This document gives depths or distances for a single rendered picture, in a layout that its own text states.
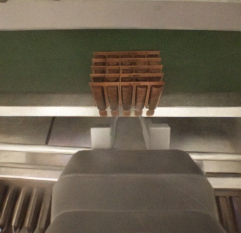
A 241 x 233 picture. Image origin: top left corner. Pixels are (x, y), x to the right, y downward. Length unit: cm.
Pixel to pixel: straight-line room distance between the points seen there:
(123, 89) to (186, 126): 26
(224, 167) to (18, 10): 50
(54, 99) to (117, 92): 18
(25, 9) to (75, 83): 15
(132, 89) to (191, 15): 14
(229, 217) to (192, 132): 21
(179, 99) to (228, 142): 18
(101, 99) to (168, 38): 13
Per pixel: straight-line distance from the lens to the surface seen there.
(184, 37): 29
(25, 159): 46
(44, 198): 32
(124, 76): 25
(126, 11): 28
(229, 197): 34
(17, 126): 50
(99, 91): 24
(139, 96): 25
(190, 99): 39
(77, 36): 28
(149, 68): 26
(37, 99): 40
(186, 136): 45
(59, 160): 42
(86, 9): 29
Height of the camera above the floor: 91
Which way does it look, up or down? 31 degrees down
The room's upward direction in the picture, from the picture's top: 177 degrees counter-clockwise
